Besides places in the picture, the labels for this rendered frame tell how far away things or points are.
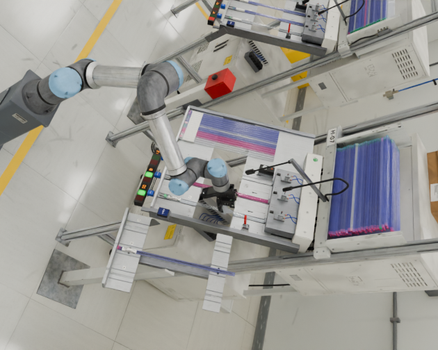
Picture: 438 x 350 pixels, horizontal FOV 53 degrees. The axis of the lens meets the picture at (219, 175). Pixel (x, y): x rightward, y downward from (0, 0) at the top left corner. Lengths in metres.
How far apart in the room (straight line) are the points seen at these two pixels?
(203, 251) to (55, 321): 0.86
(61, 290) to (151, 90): 1.36
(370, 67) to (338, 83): 0.24
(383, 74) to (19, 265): 2.46
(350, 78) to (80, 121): 1.79
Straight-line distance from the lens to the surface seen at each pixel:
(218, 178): 1.82
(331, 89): 3.25
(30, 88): 2.02
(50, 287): 2.58
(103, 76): 1.92
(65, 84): 1.90
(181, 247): 2.35
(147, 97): 1.65
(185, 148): 2.30
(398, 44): 3.02
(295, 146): 2.40
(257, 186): 2.20
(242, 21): 3.10
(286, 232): 2.04
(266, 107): 3.44
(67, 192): 2.71
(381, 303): 3.53
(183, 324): 3.24
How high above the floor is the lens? 2.22
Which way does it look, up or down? 36 degrees down
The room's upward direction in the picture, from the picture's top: 75 degrees clockwise
